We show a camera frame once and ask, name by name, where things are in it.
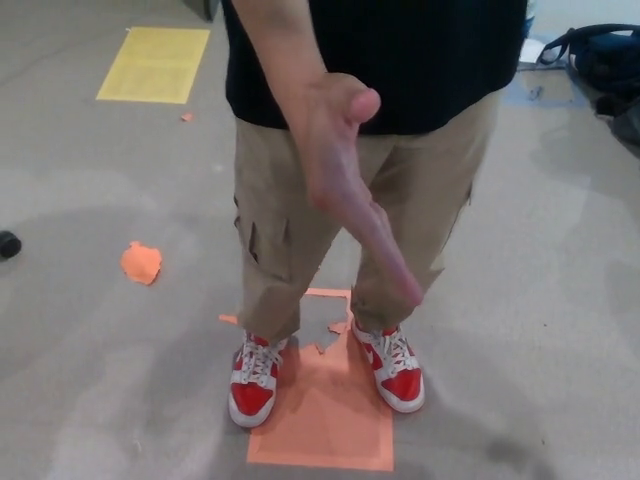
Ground person's bare right hand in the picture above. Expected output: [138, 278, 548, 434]
[292, 72, 425, 307]

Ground khaki cargo trousers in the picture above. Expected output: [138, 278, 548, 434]
[232, 92, 501, 346]

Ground black t-shirt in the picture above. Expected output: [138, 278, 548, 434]
[219, 0, 529, 136]

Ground yellow floor paper sheet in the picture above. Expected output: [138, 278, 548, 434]
[94, 27, 212, 105]

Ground white paper sheet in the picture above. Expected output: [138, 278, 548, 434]
[519, 37, 546, 66]

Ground crumpled orange paper piece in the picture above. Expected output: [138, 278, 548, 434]
[119, 241, 164, 287]

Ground red white left sneaker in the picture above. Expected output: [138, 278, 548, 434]
[351, 317, 426, 414]

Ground red white sneaker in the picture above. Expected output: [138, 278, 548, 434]
[351, 317, 426, 414]
[228, 328, 290, 428]

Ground red white right sneaker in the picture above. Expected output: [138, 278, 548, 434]
[228, 328, 290, 428]

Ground orange floor paper sheet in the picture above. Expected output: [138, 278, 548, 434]
[246, 287, 396, 472]

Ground dark blue backpack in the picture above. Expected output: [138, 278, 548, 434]
[537, 27, 640, 96]

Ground black shoe tip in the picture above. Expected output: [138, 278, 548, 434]
[0, 229, 23, 262]

